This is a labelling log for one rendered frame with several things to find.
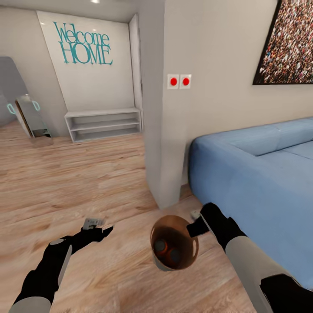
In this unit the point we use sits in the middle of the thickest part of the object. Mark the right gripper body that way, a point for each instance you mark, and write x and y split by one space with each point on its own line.
195 229

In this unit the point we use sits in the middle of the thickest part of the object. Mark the standing mirror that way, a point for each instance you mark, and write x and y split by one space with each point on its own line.
22 104

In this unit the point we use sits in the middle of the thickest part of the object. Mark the sofa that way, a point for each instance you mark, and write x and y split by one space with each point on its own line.
262 177

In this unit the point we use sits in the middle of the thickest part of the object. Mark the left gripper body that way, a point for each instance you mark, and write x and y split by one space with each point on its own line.
91 235

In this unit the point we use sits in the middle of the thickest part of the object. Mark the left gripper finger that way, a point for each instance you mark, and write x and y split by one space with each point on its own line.
106 232

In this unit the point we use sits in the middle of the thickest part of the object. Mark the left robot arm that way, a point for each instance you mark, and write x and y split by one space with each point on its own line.
39 286

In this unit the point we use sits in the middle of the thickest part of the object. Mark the trash can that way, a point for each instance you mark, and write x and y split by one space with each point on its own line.
173 229

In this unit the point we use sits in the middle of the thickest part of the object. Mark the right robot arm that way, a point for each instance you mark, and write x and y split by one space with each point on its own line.
270 287

